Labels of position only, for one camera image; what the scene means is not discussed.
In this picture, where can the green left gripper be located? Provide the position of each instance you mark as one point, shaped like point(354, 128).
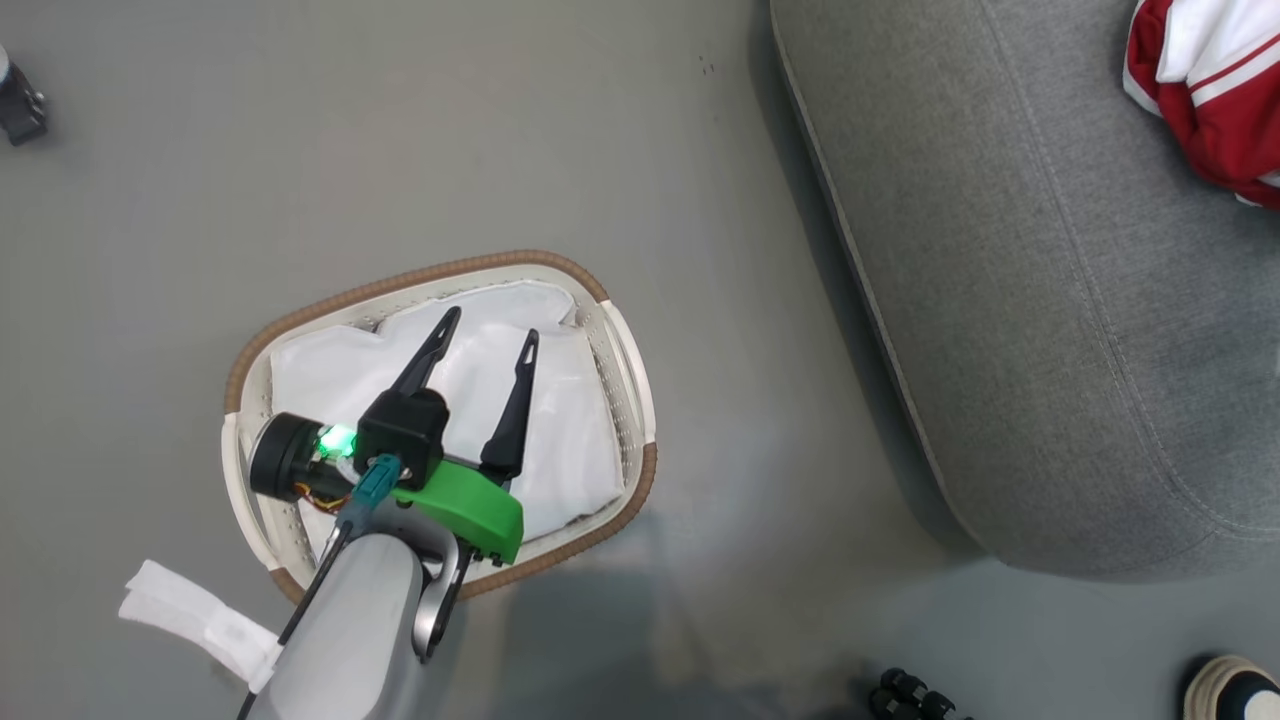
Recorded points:
point(465, 505)

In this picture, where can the red and white garment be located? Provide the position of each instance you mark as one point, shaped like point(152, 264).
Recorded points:
point(1215, 90)

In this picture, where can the grey fabric sofa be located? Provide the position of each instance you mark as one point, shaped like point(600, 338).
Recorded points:
point(1050, 300)

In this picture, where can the white cloth in basket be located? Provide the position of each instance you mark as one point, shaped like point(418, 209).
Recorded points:
point(570, 420)

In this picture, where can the white laundry basket brown rim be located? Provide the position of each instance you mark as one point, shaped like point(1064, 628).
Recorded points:
point(255, 350)

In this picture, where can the black caster wheel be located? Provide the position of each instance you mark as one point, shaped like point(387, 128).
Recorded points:
point(18, 105)

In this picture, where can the black knobbed object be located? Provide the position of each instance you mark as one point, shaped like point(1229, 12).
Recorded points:
point(910, 698)

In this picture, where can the white black shoe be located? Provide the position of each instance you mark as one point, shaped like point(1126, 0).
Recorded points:
point(1235, 690)

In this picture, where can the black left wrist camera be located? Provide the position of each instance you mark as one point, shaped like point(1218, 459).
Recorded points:
point(402, 432)

